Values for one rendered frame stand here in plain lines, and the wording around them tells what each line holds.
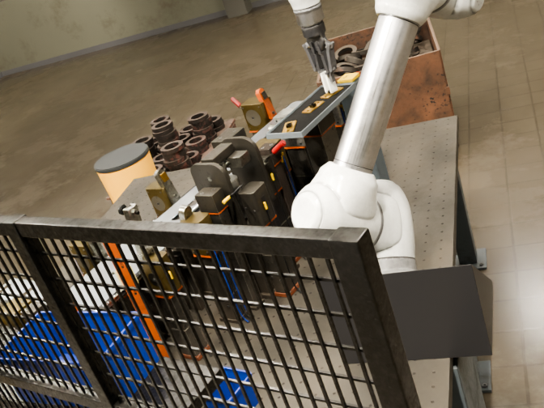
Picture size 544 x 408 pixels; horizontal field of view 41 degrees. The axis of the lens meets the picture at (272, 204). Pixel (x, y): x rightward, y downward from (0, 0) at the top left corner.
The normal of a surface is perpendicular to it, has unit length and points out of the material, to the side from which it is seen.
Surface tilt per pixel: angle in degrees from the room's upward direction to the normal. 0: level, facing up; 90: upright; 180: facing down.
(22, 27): 90
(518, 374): 0
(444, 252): 0
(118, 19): 90
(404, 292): 90
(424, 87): 90
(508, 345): 0
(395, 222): 74
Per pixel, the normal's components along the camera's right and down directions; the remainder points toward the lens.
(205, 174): -0.51, 0.52
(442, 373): -0.30, -0.85
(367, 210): 0.67, 0.23
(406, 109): -0.11, 0.47
